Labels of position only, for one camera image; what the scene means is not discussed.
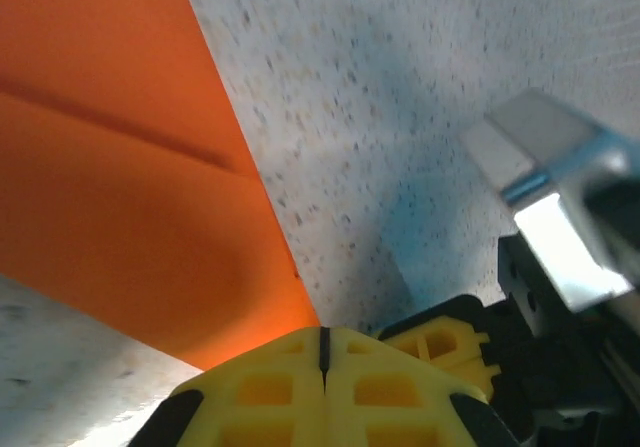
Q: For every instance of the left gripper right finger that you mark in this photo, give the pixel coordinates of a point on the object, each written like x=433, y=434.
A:
x=395, y=402

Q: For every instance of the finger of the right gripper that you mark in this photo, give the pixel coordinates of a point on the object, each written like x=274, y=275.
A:
x=440, y=332
x=465, y=372

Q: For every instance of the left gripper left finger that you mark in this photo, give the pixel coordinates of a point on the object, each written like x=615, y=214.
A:
x=260, y=402

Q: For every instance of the orange square paper sheet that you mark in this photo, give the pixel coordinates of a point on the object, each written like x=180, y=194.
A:
x=125, y=192

